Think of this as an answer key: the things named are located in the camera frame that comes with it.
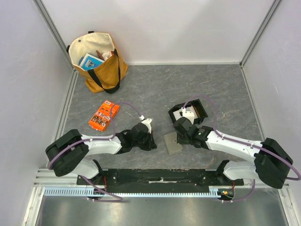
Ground grey card holder wallet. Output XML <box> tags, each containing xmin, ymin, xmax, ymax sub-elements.
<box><xmin>163</xmin><ymin>132</ymin><xmax>183</xmax><ymax>155</ymax></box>

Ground black card tray box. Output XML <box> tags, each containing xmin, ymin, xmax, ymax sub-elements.
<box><xmin>168</xmin><ymin>99</ymin><xmax>208</xmax><ymax>124</ymax></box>

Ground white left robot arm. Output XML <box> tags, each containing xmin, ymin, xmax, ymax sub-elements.
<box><xmin>45</xmin><ymin>118</ymin><xmax>157</xmax><ymax>185</ymax></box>

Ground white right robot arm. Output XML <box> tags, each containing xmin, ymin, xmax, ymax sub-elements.
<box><xmin>173</xmin><ymin>117</ymin><xmax>293</xmax><ymax>189</ymax></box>

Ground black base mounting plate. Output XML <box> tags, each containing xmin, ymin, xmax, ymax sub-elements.
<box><xmin>90</xmin><ymin>169</ymin><xmax>244</xmax><ymax>186</ymax></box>

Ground blue book in bag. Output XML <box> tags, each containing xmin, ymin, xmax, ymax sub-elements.
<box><xmin>79</xmin><ymin>53</ymin><xmax>104</xmax><ymax>71</ymax></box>

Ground brown item in bag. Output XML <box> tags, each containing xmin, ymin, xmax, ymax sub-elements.
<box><xmin>96</xmin><ymin>50</ymin><xmax>113</xmax><ymax>61</ymax></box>

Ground mustard canvas tote bag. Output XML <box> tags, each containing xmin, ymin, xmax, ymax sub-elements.
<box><xmin>66</xmin><ymin>31</ymin><xmax>128</xmax><ymax>94</ymax></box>

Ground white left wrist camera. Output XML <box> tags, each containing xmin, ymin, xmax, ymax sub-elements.
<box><xmin>139</xmin><ymin>115</ymin><xmax>153</xmax><ymax>133</ymax></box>

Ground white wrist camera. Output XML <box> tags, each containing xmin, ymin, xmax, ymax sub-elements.
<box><xmin>139</xmin><ymin>115</ymin><xmax>153</xmax><ymax>133</ymax></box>
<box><xmin>180</xmin><ymin>107</ymin><xmax>195</xmax><ymax>124</ymax></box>

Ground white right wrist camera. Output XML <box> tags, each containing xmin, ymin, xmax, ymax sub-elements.
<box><xmin>180</xmin><ymin>107</ymin><xmax>195</xmax><ymax>124</ymax></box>

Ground slotted cable duct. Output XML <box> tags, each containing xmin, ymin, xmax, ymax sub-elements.
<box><xmin>44</xmin><ymin>186</ymin><xmax>224</xmax><ymax>198</ymax></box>

